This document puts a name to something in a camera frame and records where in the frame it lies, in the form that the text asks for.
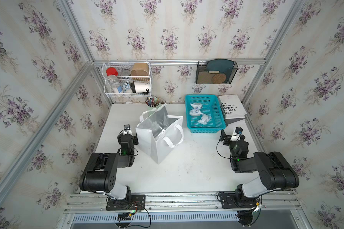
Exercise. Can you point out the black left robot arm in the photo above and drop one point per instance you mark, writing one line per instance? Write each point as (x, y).
(100, 172)

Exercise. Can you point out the white insulated delivery bag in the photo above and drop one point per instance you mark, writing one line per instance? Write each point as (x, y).
(159, 133)

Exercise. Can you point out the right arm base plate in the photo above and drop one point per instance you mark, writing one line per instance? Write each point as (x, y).
(237, 201)

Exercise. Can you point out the teal plate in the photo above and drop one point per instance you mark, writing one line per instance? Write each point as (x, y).
(221, 65)

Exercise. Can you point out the small circuit board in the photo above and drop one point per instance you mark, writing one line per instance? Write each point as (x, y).
(124, 217)

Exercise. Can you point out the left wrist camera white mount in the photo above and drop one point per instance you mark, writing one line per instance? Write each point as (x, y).
(127, 130)

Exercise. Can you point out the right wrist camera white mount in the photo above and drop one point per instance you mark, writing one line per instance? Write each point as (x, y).
(237, 133)

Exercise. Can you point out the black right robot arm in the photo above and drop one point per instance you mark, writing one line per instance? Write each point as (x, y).
(274, 170)

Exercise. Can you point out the teal plastic basket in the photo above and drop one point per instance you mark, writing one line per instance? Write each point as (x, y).
(211, 107)

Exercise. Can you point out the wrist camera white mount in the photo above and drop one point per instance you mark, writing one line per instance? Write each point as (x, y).
(237, 133)
(127, 130)

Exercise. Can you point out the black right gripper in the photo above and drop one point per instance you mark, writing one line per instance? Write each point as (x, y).
(227, 138)

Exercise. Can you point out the white book black text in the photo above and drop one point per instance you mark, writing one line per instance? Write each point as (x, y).
(231, 106)

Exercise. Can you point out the black mesh wall holder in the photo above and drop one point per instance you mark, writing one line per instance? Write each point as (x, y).
(203, 77)

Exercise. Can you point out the red lidded jar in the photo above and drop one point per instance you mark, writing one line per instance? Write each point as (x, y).
(111, 71)

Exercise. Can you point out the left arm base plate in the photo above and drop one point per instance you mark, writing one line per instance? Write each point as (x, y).
(133, 202)

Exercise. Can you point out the white ice pack bottom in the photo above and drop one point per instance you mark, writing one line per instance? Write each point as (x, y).
(204, 119)

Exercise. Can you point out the green pencil cup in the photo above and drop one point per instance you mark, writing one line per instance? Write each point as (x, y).
(152, 101)

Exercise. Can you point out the round cork coaster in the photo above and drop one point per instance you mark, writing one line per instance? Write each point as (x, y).
(219, 78)

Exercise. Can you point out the white wire wall basket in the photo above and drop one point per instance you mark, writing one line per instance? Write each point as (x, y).
(125, 79)

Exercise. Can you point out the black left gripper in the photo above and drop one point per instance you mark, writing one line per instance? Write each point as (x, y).
(120, 137)

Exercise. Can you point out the white cylinder canister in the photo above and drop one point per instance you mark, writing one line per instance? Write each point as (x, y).
(139, 87)

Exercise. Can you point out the clear plastic bottle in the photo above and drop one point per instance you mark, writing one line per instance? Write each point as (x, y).
(115, 84)

